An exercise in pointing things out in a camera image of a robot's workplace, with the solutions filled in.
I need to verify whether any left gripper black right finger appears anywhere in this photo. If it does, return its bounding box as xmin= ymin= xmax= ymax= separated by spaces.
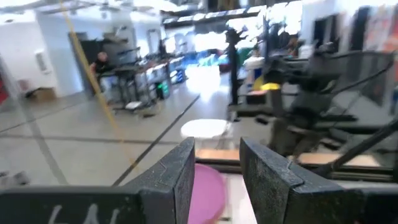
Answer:
xmin=239 ymin=136 xmax=398 ymax=224

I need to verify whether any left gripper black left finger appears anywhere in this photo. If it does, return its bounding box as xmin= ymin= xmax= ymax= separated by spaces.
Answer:
xmin=0 ymin=136 xmax=196 ymax=224

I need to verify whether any pink round plate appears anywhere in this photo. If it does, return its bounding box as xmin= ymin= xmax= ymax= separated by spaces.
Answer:
xmin=187 ymin=164 xmax=227 ymax=224

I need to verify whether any yellow object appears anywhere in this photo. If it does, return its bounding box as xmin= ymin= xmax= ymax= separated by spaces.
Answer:
xmin=260 ymin=82 xmax=281 ymax=91

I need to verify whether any black pole stand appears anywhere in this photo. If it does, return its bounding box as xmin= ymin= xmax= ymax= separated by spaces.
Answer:
xmin=225 ymin=27 xmax=246 ymax=106

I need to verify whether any desk with equipment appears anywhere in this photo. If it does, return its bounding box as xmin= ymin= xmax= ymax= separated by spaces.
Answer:
xmin=99 ymin=55 xmax=187 ymax=111

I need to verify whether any person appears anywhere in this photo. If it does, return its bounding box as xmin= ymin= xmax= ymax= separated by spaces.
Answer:
xmin=90 ymin=51 xmax=114 ymax=75

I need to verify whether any cardboard box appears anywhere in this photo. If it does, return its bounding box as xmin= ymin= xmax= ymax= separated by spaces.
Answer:
xmin=29 ymin=87 xmax=57 ymax=101

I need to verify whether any wooden shelf with black frame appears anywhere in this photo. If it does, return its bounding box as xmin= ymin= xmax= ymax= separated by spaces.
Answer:
xmin=194 ymin=147 xmax=398 ymax=183

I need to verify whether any yellow hanging cable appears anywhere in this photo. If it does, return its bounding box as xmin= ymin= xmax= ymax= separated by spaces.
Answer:
xmin=58 ymin=0 xmax=137 ymax=169

